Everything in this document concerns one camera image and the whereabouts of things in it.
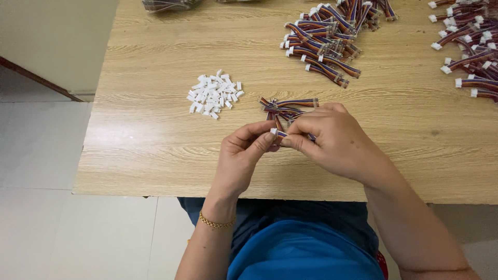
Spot multicoloured wire harness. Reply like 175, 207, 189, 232
274, 130, 317, 142

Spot brown skirting strip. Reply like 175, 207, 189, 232
0, 56, 84, 103

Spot small bunch of wire harnesses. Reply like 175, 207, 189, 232
259, 97, 320, 132

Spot heap of white-tipped wire harnesses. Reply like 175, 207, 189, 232
427, 0, 498, 103

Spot gold chain bracelet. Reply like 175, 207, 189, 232
198, 210, 237, 230

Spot pile of white connector housings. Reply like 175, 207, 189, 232
186, 69, 245, 120

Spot red cloth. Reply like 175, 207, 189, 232
377, 250, 390, 280

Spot bright blue shirt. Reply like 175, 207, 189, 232
227, 219, 386, 280

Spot person's left hand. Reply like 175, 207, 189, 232
210, 121, 281, 197

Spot dark blue trousers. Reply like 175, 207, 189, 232
177, 197, 380, 265

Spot clear plastic bag of wires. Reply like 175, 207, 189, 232
141, 0, 204, 13

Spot person's right hand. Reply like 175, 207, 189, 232
280, 103, 394, 187

